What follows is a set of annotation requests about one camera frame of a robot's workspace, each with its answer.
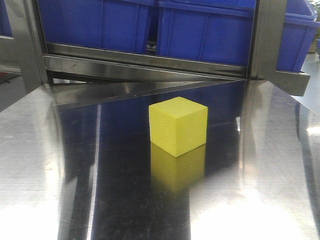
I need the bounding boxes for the blue plastic bin right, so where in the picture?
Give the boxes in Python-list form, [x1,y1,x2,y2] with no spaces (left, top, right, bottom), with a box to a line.
[277,0,320,72]

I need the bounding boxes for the stainless steel shelf rack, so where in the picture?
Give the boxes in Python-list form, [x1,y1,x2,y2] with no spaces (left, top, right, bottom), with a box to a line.
[0,0,310,96]

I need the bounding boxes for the blue plastic bin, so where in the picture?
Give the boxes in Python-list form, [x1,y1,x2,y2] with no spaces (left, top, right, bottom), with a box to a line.
[277,0,320,72]
[156,0,256,66]
[38,0,157,54]

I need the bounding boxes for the blue plastic bin left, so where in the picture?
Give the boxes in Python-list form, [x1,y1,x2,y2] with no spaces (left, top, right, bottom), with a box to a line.
[38,0,157,54]

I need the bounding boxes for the blue plastic bin middle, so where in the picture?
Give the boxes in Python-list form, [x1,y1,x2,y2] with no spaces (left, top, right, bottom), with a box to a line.
[156,0,256,66]

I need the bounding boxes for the yellow foam block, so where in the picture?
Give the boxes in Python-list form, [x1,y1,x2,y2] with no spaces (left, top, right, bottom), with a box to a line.
[148,96,209,157]

